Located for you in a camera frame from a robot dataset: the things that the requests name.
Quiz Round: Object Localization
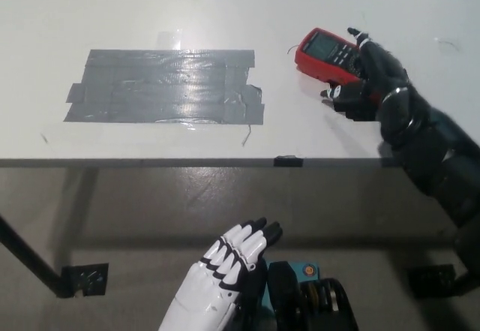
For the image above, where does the white and black left hand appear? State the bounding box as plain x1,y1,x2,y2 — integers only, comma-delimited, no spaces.
157,217,283,331

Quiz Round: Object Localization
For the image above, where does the black right hand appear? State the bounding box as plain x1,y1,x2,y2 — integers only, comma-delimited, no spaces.
319,26,432,148

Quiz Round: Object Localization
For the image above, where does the red digital multimeter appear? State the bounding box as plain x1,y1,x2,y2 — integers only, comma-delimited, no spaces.
294,27,367,86

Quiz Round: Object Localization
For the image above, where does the small black tape piece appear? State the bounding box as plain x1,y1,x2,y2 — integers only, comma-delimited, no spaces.
273,155,304,168

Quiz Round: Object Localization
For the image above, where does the black metal table leg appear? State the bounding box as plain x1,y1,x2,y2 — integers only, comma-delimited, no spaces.
0,214,65,298

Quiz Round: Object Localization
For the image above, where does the grey duct tape patch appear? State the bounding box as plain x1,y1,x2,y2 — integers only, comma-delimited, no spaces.
62,49,266,125

